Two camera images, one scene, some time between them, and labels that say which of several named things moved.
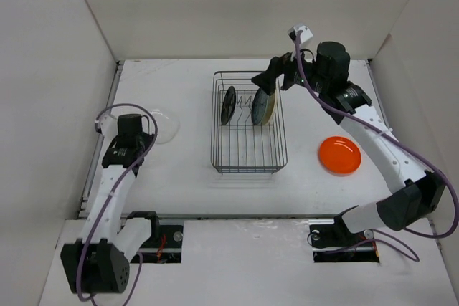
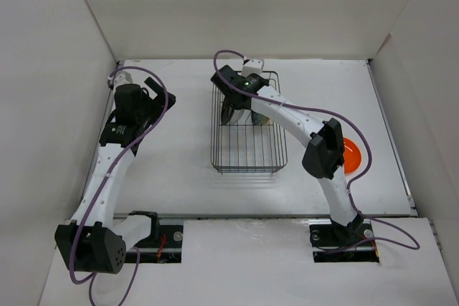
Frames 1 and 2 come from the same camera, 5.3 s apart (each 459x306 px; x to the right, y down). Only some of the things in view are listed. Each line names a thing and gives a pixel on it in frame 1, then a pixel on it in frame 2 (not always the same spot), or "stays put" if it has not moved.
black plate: [228, 105] stays put
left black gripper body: [145, 140] → [149, 112]
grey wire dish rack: [238, 146] stays put
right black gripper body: [318, 83] → [234, 107]
